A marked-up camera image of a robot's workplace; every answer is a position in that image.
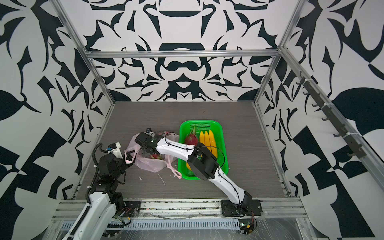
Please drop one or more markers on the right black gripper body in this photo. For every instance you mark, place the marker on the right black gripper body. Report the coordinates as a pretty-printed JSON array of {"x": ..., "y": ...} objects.
[{"x": 145, "y": 150}]

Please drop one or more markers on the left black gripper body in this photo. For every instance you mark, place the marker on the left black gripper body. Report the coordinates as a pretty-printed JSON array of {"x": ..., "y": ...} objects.
[{"x": 121, "y": 164}]

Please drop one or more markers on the pink plastic bag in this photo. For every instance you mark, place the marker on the pink plastic bag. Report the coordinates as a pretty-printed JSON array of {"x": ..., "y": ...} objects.
[{"x": 149, "y": 164}]

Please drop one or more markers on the pink dragon fruit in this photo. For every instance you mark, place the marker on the pink dragon fruit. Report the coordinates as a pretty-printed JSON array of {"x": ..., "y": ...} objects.
[
  {"x": 191, "y": 138},
  {"x": 156, "y": 156}
]

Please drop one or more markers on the yellow banana bunch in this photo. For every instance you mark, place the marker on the yellow banana bunch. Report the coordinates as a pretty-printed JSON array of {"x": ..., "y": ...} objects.
[{"x": 208, "y": 139}]

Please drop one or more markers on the green plastic basket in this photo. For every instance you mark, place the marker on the green plastic basket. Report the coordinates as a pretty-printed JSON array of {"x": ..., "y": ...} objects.
[{"x": 206, "y": 126}]

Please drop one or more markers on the orange yellow fruit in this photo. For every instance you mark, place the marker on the orange yellow fruit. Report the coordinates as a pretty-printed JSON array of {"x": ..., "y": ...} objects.
[{"x": 188, "y": 166}]

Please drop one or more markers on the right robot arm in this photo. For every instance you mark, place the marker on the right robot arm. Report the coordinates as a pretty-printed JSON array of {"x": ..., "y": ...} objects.
[{"x": 202, "y": 162}]

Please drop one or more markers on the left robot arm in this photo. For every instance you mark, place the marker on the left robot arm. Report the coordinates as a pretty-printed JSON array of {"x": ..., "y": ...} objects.
[{"x": 103, "y": 200}]

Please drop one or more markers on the small circuit board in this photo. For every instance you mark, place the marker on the small circuit board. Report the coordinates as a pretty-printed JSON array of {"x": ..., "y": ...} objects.
[{"x": 247, "y": 226}]

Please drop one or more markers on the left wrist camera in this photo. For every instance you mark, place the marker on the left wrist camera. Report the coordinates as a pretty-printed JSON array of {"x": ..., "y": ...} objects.
[{"x": 115, "y": 149}]

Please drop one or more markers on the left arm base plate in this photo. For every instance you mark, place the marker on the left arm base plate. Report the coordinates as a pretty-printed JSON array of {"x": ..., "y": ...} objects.
[{"x": 129, "y": 209}]

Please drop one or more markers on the white slotted cable duct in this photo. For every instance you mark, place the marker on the white slotted cable duct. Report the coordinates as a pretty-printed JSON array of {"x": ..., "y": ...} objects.
[{"x": 185, "y": 224}]

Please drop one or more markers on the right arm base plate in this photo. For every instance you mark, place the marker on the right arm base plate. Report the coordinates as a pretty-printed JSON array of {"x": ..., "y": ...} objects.
[{"x": 231, "y": 210}]

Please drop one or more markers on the aluminium front rail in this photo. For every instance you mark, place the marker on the aluminium front rail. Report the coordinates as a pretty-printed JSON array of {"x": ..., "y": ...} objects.
[{"x": 191, "y": 208}]

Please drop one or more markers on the black wall hook rail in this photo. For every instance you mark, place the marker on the black wall hook rail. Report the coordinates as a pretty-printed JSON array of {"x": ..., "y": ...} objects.
[{"x": 333, "y": 115}]

